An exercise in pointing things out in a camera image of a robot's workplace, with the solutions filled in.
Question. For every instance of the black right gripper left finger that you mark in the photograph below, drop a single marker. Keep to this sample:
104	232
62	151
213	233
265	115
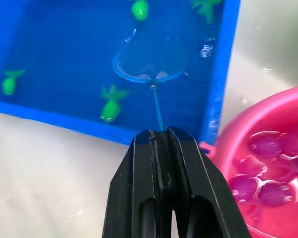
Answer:
129	188

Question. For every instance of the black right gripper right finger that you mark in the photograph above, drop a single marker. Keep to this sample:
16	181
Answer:
201	188

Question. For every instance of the blue hand fishing net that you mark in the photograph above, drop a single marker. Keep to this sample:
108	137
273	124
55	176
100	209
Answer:
151	72

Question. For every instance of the pink plastic bucket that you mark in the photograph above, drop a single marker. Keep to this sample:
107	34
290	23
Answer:
238	138

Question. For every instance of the green toy fish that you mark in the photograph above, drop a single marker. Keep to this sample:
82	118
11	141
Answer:
110	106
9	83
139	9
206	7

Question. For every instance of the blue plastic tub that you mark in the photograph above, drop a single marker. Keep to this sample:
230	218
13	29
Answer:
64	49

